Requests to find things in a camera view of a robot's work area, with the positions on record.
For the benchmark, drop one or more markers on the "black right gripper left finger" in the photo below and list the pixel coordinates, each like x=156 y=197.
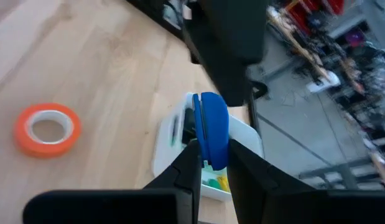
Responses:
x=167 y=202

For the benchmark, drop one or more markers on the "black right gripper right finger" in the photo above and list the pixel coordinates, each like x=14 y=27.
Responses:
x=273 y=199

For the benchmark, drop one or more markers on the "green mini stapler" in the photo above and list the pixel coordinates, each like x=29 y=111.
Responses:
x=214 y=184

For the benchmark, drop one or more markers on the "yellow mini stapler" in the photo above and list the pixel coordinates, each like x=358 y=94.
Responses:
x=224 y=184

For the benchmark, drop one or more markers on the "blue stapler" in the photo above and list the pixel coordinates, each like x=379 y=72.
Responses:
x=214 y=130

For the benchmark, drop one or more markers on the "orange tape roll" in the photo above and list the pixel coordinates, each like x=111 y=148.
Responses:
x=22 y=137

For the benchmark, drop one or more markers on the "white plastic bin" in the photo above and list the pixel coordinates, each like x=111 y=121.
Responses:
x=242 y=132

